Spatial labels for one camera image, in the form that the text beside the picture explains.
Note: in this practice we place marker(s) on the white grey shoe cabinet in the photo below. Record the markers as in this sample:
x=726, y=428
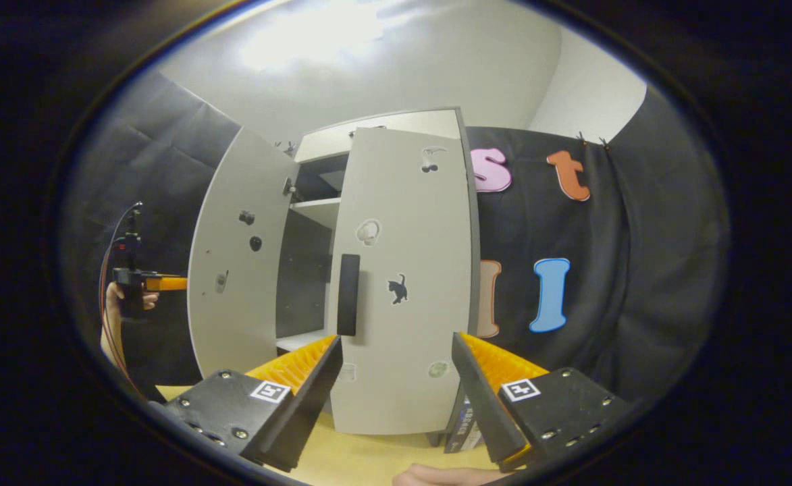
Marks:
x=304, y=270

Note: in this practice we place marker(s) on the white cabinet shelf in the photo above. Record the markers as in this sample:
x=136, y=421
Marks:
x=318, y=210

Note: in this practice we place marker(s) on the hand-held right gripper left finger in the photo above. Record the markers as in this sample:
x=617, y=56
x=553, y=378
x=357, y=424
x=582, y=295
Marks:
x=301, y=418

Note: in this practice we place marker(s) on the white cabinet door phone sticker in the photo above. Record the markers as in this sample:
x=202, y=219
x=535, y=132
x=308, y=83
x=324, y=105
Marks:
x=233, y=324

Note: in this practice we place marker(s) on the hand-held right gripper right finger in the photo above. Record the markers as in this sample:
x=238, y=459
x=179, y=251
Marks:
x=487, y=405

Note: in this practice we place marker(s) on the dark printed box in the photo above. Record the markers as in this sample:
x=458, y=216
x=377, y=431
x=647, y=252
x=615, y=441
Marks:
x=463, y=425

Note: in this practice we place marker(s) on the black backdrop cloth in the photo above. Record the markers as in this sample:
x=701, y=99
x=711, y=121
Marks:
x=652, y=270

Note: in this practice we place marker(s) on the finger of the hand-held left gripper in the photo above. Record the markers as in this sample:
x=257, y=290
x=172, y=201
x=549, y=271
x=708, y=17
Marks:
x=166, y=283

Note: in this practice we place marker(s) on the white cabinet door cat sticker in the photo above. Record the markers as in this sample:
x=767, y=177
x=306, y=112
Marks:
x=409, y=223

